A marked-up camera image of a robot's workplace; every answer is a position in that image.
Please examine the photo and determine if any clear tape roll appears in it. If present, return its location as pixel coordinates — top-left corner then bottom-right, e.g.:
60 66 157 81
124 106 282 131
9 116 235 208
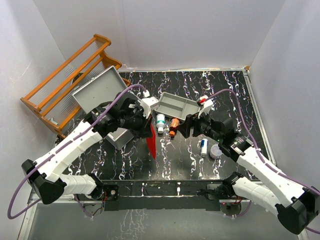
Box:
209 144 223 160

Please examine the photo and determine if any white pill bottle teal label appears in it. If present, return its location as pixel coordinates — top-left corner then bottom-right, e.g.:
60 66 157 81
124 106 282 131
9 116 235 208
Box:
156 114 166 134

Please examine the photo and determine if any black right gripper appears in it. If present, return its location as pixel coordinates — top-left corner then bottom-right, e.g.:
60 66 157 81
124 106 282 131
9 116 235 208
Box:
177 107 222 143

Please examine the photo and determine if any grey metal medicine case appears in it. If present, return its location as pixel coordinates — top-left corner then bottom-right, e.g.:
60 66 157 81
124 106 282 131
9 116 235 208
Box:
72 66 144 150

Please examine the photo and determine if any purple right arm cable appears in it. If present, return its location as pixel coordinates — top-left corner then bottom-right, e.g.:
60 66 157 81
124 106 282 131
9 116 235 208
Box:
199 88 320 235

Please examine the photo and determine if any grey plastic divider tray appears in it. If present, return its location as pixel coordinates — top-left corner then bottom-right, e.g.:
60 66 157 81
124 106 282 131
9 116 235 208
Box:
155 92 200 122

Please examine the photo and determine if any amber bottle orange cap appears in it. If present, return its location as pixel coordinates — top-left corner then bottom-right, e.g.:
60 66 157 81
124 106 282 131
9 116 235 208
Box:
169 118 180 138

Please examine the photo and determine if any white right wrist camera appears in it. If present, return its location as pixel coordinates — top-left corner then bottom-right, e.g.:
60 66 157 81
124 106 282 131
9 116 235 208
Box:
196 95 214 119

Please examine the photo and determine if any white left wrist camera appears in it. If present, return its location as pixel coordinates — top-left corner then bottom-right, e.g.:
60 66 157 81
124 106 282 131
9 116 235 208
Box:
140 90 160 118

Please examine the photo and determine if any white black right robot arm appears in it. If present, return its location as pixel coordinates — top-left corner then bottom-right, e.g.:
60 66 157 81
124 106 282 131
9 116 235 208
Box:
177 114 320 235

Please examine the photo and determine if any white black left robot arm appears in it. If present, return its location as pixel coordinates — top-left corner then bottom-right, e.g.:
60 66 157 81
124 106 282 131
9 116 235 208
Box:
21 92 159 205

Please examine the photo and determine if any black table front rail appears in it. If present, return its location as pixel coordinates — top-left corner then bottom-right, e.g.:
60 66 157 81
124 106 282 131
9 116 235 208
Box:
69 178 251 212

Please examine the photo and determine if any red first aid kit pouch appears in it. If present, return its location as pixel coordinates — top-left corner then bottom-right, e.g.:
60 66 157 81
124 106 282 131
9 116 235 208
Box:
146 125 157 159

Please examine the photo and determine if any orange wooden rack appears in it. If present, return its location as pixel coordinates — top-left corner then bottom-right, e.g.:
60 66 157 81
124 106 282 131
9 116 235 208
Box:
20 34 122 138

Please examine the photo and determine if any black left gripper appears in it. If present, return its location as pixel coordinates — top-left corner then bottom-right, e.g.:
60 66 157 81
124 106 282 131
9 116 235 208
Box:
119 107 154 140

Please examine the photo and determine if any blue white bandage roll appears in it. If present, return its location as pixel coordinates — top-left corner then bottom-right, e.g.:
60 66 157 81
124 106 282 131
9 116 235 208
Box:
200 138 209 157

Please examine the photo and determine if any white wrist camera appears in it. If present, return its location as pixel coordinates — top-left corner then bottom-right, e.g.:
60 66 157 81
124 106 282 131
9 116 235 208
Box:
196 95 214 119
140 90 160 118

